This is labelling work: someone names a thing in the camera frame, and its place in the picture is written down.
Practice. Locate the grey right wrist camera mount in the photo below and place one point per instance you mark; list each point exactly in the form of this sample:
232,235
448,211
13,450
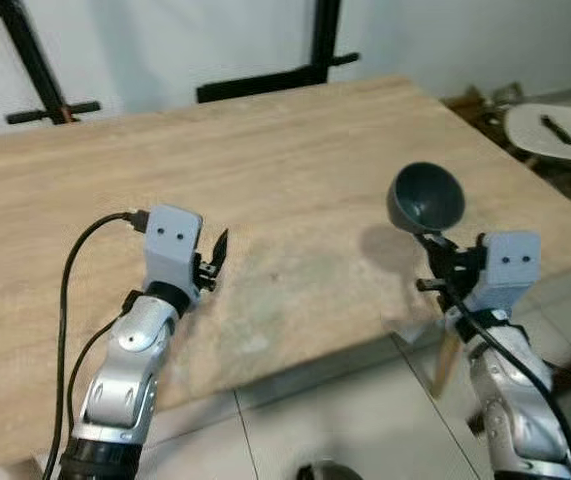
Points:
510,265

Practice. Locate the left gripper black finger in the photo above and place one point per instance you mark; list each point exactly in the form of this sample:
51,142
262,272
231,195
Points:
212,260
222,248

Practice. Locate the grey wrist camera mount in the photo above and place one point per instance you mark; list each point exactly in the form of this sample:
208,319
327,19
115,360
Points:
172,250
510,265

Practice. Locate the thin black floor stand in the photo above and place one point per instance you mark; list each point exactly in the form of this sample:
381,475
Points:
31,52

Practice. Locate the dark grey bowl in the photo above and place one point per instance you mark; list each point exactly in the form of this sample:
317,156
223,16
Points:
425,195

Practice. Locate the white plastic chair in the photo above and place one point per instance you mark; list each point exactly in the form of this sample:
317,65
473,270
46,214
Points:
565,130

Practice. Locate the grey robot foot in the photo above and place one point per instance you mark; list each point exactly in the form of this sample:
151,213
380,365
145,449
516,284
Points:
327,470

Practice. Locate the small dark object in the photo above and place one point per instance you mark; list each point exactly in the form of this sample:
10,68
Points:
557,130

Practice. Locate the thick black floor stand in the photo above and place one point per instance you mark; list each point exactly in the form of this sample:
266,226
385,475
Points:
323,40

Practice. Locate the light wooden table leg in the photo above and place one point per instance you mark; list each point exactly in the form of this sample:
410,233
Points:
446,368

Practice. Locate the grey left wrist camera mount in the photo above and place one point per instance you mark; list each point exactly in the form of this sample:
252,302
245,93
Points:
172,250

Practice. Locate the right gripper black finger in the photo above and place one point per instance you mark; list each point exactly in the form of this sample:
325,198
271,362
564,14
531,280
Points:
441,246
428,246

